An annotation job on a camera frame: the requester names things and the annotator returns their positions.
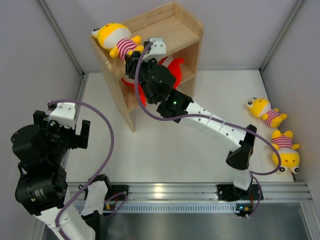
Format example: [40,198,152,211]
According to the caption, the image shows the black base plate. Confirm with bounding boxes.
[217,184,264,202]
[105,184,129,202]

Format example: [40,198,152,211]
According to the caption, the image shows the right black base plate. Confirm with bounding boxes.
[217,184,264,202]

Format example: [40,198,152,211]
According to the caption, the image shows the red shark plush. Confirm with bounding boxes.
[121,77,147,107]
[159,54,185,89]

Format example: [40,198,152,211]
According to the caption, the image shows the wooden two-tier shelf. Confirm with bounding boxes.
[89,2,204,132]

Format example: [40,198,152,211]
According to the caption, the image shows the aluminium mounting rail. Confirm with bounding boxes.
[67,181,313,201]

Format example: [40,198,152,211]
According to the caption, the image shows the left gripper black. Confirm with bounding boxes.
[34,110,89,164]

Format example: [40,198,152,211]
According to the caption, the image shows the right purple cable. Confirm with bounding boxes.
[134,41,282,218]

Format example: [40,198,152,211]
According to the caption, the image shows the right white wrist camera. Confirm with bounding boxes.
[143,37,167,61]

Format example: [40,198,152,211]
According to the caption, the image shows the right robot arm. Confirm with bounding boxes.
[124,51,258,202]

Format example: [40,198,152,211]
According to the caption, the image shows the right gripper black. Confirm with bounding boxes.
[123,52,157,106]

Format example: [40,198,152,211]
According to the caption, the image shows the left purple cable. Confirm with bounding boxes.
[47,98,128,240]

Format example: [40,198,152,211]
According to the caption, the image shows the purple cable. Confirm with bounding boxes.
[134,41,282,218]
[47,98,128,240]

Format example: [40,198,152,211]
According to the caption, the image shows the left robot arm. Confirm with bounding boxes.
[11,110,113,240]

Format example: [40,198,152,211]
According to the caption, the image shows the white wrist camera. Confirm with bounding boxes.
[49,102,76,130]
[143,37,167,61]

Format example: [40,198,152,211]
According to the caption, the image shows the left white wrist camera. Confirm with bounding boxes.
[49,102,76,130]

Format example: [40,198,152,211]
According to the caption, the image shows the grey slotted cable duct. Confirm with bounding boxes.
[74,202,241,214]

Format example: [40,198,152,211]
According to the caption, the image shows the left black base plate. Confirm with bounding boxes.
[105,184,129,202]

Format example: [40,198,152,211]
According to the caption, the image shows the yellow plush toy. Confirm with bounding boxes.
[271,129,300,174]
[246,97,288,128]
[91,22,144,65]

